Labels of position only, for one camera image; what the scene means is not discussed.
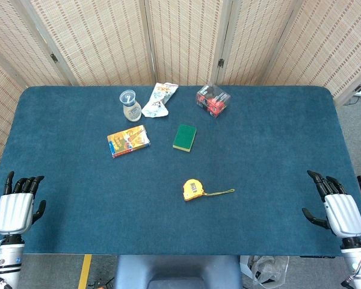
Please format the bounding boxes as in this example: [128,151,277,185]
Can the woven folding screen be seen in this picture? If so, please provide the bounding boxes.
[0,0,361,160]

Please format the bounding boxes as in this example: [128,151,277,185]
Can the crumpled white snack bag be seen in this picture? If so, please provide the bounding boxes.
[141,82,179,119]

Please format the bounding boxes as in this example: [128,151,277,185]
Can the clear plastic bag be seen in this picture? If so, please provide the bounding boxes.
[239,255,290,289]

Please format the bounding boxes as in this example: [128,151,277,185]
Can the green yellow sponge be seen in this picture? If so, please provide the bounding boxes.
[172,123,197,152]

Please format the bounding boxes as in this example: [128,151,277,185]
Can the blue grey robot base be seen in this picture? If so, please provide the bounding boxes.
[114,255,243,289]

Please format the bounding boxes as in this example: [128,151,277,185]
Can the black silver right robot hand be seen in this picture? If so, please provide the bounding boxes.
[301,170,361,239]

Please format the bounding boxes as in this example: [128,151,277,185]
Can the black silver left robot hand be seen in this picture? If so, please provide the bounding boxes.
[0,170,47,236]

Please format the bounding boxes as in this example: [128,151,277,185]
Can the blue table cloth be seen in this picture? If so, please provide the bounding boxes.
[0,85,361,256]

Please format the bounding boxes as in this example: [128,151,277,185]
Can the orange printed carton box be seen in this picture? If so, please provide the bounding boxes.
[106,125,152,159]

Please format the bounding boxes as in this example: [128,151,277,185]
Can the clear box red black contents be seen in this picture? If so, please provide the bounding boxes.
[196,83,232,119]

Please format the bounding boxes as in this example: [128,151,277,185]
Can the yellow tape measure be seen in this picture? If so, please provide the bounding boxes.
[182,178,236,202]

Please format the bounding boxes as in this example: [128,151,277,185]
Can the clear bottle with white liquid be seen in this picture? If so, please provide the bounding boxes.
[119,89,143,123]

